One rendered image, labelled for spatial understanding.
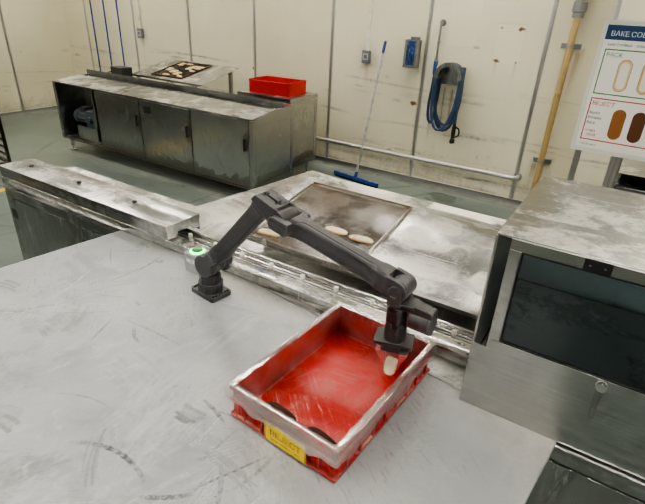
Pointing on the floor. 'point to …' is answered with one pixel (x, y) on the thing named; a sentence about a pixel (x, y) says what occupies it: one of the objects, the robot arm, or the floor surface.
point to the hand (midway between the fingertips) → (390, 364)
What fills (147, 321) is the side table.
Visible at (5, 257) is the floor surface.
